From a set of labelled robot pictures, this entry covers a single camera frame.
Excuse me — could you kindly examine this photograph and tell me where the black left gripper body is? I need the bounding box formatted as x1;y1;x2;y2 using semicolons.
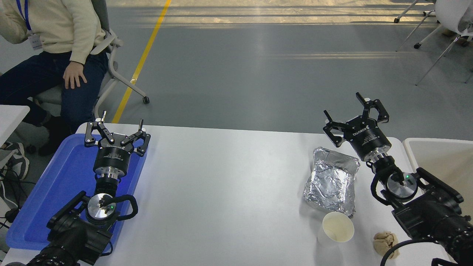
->
93;132;135;173

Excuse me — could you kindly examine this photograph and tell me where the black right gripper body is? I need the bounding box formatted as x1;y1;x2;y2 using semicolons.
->
346;115;392;161

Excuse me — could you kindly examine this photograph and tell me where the white paper cup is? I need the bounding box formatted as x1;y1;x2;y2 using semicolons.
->
317;211;355;248

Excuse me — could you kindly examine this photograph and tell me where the person's left hand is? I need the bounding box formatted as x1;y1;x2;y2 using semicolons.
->
63;60;88;89

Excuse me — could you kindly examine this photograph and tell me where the crumpled foil tray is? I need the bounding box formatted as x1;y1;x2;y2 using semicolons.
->
303;147;361;218

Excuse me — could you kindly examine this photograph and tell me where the blue plastic tray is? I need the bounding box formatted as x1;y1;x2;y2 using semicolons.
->
6;133;148;252

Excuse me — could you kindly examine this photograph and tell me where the large pale bin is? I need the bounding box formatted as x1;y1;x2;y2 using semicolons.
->
402;137;473;200

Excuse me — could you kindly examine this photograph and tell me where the grey white sneaker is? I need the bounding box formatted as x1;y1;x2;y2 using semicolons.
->
0;142;30;181

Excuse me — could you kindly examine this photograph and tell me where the grey white office chair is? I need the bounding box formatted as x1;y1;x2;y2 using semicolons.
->
33;0;150;119

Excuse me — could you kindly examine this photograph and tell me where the white side table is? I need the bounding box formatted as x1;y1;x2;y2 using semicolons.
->
0;105;31;146

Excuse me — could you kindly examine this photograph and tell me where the crumpled tan paper ball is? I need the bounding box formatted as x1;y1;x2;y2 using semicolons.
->
372;231;400;260

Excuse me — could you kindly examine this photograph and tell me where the person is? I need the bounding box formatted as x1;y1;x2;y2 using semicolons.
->
0;0;109;156

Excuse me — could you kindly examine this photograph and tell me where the white chair with metal legs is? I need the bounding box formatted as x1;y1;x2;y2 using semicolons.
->
394;0;473;86

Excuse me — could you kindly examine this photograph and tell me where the black cable with plug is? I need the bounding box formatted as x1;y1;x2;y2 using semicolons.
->
0;168;23;229

